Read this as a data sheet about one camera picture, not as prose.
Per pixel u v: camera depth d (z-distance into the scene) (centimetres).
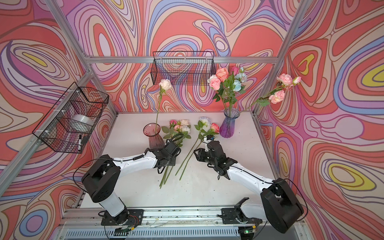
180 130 104
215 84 73
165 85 78
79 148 70
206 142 66
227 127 99
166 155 70
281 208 41
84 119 73
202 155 74
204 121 109
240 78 83
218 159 64
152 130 87
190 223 73
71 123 70
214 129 105
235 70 85
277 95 68
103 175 51
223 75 76
